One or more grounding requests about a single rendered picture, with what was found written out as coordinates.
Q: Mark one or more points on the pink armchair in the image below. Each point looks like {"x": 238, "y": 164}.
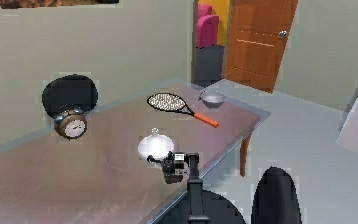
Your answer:
{"x": 207, "y": 30}

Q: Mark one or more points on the grey metal bowl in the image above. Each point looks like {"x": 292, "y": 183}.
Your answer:
{"x": 213, "y": 99}

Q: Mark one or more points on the brown glass-edged table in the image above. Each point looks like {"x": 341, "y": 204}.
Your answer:
{"x": 87, "y": 166}

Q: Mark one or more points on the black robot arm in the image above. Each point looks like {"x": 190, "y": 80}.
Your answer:
{"x": 197, "y": 196}

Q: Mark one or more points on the brown alarm clock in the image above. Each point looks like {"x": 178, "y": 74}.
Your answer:
{"x": 72, "y": 126}

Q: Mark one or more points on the orange wooden room door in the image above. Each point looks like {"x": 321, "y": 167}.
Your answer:
{"x": 257, "y": 46}

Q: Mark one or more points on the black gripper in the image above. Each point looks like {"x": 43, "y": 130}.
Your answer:
{"x": 171, "y": 170}

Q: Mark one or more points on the silver round door knob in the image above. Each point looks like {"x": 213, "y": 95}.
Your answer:
{"x": 282, "y": 33}

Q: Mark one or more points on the framed brown wall picture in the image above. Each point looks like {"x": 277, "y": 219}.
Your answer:
{"x": 53, "y": 3}

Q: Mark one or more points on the white slab furniture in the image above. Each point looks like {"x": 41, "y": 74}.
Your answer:
{"x": 357, "y": 126}

